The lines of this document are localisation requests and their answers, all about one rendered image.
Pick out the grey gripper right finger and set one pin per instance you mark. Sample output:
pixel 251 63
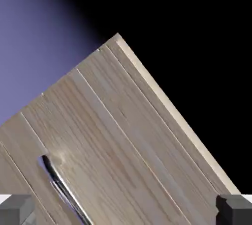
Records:
pixel 236 211

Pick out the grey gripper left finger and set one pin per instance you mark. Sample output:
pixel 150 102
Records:
pixel 15 209

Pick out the light wood drawer front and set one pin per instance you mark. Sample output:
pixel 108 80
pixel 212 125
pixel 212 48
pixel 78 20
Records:
pixel 118 140
pixel 7 174

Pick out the light wood cabinet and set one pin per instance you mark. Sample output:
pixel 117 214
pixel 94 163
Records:
pixel 156 101

